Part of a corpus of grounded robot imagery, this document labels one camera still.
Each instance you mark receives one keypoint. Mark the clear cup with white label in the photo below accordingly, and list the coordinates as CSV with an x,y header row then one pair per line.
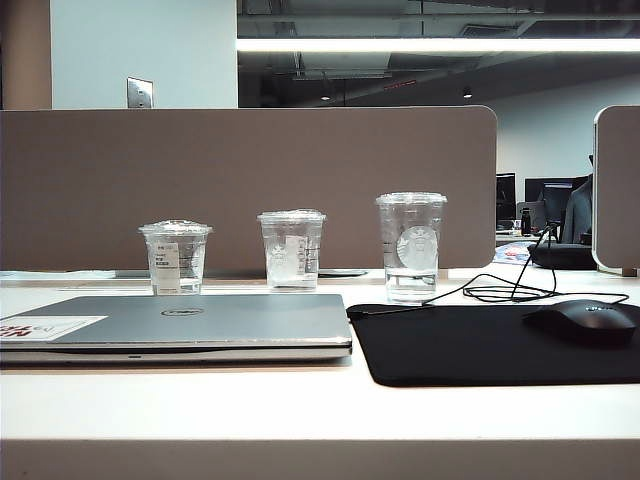
x,y
175,260

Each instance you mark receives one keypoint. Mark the colourful printed paper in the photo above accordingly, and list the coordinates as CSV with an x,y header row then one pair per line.
x,y
510,254

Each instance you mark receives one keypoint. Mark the dark bottle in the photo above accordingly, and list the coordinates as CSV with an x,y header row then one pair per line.
x,y
525,222

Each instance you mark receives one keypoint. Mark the black zip pouch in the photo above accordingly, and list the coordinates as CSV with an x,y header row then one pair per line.
x,y
570,256

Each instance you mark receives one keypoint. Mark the ceiling light strip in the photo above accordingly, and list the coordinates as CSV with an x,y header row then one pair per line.
x,y
425,44

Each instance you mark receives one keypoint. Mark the tall clear cup with logo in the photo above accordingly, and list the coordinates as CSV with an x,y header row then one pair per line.
x,y
411,245

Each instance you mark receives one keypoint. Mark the narrow brown desk partition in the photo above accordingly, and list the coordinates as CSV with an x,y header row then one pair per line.
x,y
620,190

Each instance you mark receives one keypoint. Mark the wide black monitor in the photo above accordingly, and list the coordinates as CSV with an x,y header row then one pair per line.
x,y
555,197

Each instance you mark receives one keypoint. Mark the grey jacket on chair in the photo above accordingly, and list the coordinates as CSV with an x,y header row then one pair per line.
x,y
579,215

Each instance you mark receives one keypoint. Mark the wide brown desk partition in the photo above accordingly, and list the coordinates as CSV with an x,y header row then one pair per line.
x,y
250,170

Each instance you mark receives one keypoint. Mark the black ceiling spotlight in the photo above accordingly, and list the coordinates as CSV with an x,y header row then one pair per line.
x,y
467,92

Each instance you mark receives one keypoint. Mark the narrow black monitor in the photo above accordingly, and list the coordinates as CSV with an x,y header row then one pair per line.
x,y
505,195

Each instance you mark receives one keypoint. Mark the silver Dell laptop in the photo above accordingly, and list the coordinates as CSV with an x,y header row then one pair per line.
x,y
225,325

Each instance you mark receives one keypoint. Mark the red ceiling sign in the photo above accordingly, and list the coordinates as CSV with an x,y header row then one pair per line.
x,y
400,84

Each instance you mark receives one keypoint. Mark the black mouse pad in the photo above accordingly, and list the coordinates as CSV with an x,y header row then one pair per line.
x,y
450,345

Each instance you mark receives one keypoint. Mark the short clear cup with logo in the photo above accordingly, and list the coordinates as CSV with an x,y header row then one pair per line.
x,y
292,250

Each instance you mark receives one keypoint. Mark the black computer mouse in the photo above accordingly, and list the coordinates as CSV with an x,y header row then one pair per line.
x,y
580,320

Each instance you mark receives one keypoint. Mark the metal wall plate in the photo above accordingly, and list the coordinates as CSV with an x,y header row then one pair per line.
x,y
140,92

